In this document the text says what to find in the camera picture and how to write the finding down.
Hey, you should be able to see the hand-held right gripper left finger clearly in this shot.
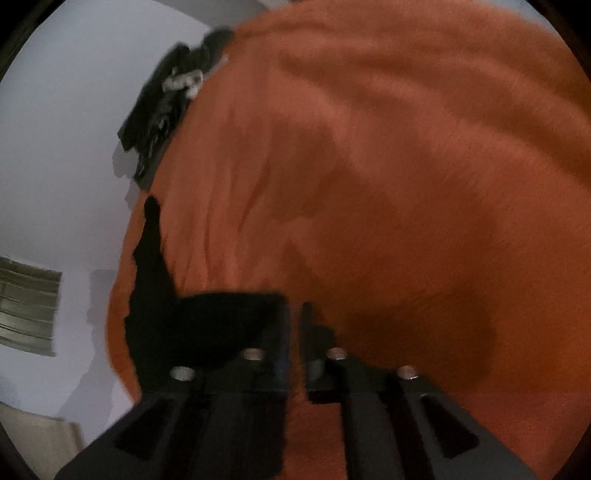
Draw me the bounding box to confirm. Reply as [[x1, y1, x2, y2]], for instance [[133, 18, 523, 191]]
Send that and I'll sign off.
[[55, 300, 291, 480]]

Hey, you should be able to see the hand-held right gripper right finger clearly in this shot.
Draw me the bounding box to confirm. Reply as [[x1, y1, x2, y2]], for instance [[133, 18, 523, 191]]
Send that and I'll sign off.
[[300, 302, 536, 480]]

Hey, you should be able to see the black garment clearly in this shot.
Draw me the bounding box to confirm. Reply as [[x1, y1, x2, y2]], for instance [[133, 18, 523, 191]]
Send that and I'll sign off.
[[124, 196, 291, 478]]

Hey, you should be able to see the stack of dark clothes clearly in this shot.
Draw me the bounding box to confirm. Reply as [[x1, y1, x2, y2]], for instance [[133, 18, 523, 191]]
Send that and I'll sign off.
[[117, 28, 236, 190]]

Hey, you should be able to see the orange blanket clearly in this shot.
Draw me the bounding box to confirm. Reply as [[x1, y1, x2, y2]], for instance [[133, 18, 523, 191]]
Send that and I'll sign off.
[[106, 0, 591, 480]]

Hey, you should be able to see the beige curtain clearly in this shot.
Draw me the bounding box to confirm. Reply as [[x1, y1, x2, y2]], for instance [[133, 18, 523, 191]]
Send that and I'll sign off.
[[0, 401, 86, 480]]

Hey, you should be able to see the window with slatted shutter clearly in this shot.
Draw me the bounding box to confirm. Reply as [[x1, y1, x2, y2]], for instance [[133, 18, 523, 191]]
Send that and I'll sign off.
[[0, 256, 63, 357]]

